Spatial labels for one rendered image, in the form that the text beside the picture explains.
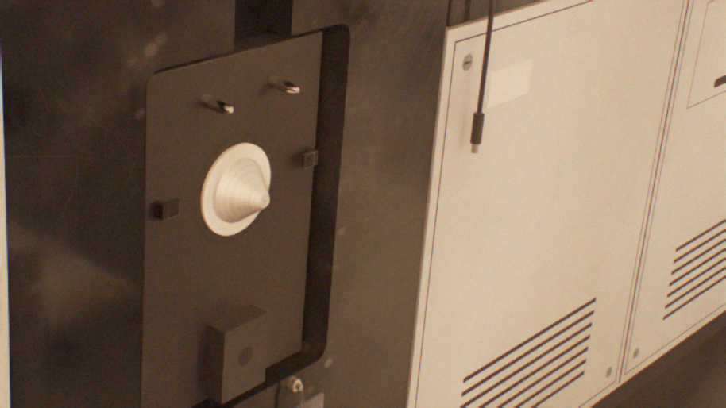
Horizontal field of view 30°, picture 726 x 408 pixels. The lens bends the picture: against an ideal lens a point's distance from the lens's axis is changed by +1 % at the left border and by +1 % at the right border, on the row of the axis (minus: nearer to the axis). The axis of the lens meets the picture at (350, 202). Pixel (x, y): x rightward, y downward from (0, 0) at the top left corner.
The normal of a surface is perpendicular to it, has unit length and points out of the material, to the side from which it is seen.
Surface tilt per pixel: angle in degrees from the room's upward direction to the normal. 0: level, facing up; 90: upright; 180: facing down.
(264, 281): 90
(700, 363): 0
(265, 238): 90
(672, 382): 0
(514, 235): 90
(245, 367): 90
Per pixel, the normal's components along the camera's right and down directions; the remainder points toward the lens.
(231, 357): 0.77, 0.30
